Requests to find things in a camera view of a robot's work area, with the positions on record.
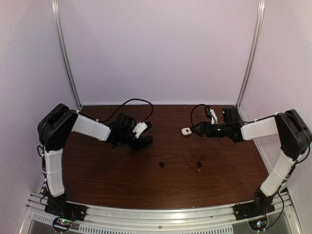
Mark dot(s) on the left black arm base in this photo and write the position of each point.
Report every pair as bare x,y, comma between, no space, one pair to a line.
58,206

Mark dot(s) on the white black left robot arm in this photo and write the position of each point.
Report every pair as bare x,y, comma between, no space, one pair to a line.
58,128

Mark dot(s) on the right aluminium frame post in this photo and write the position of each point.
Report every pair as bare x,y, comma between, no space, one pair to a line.
259,20

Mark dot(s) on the left aluminium frame post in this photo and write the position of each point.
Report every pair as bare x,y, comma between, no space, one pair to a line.
63,52

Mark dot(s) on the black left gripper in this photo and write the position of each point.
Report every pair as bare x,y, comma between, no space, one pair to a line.
138,146

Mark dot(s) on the aluminium frame post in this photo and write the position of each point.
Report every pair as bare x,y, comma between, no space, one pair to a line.
63,52
259,20

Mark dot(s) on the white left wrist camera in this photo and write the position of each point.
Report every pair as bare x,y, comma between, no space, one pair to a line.
141,127

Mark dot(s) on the left circuit board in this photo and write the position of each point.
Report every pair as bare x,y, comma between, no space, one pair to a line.
61,224

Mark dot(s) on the aluminium front rail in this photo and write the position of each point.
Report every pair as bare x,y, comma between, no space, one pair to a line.
208,220

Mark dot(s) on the white earbud charging case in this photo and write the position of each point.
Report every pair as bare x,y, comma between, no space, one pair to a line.
186,131

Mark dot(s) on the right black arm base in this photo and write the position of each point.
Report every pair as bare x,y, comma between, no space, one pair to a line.
260,205

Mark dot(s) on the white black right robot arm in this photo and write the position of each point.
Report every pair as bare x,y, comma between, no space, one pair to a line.
288,132

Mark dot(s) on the circuit board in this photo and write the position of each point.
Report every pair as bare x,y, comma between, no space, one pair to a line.
61,224
258,224

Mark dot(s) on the right circuit board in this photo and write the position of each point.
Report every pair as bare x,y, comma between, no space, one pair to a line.
258,224

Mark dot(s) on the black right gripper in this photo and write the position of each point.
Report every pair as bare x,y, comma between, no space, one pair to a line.
204,125

